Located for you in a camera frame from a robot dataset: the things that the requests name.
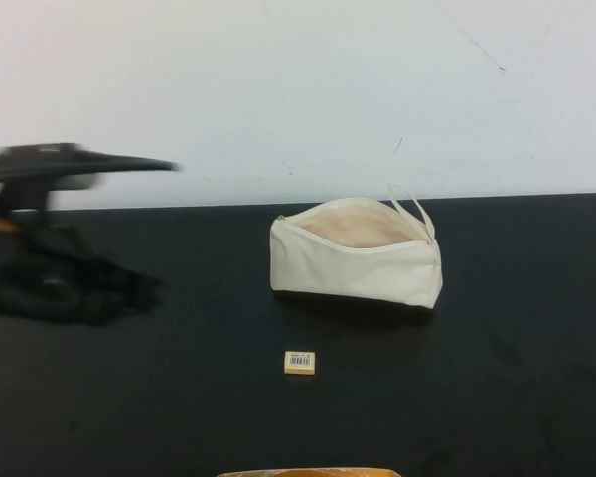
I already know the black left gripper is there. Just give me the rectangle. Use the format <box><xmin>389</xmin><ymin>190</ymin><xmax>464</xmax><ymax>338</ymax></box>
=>
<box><xmin>0</xmin><ymin>224</ymin><xmax>166</xmax><ymax>328</ymax></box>

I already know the small yellow eraser with barcode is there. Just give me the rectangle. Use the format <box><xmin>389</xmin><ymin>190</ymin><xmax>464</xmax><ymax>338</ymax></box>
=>
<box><xmin>283</xmin><ymin>350</ymin><xmax>317</xmax><ymax>376</ymax></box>

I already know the cream canvas pencil case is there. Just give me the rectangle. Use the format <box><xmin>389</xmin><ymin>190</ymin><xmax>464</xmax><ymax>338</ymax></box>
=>
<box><xmin>268</xmin><ymin>181</ymin><xmax>444</xmax><ymax>310</ymax></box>

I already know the yellow taped object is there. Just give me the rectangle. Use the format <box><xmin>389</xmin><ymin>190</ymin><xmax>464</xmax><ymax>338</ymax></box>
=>
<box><xmin>215</xmin><ymin>466</ymin><xmax>401</xmax><ymax>477</ymax></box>

